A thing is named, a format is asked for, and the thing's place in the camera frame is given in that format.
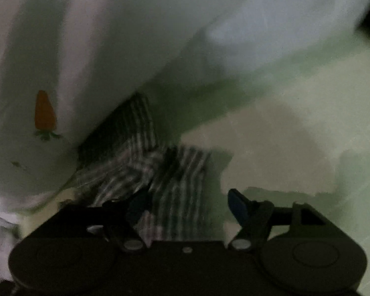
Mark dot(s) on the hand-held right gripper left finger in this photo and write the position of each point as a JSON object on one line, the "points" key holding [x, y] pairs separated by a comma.
{"points": [[139, 206]]}

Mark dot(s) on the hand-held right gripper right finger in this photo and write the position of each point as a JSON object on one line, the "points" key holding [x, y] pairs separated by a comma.
{"points": [[237, 207]]}

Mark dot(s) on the checked button-up shirt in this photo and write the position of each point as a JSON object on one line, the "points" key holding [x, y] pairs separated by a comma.
{"points": [[172, 197]]}

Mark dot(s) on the pale pink cloth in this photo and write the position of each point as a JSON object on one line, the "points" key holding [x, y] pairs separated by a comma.
{"points": [[0, 240]]}

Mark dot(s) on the white carrot print blanket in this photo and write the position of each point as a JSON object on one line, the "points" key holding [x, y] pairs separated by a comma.
{"points": [[111, 37]]}

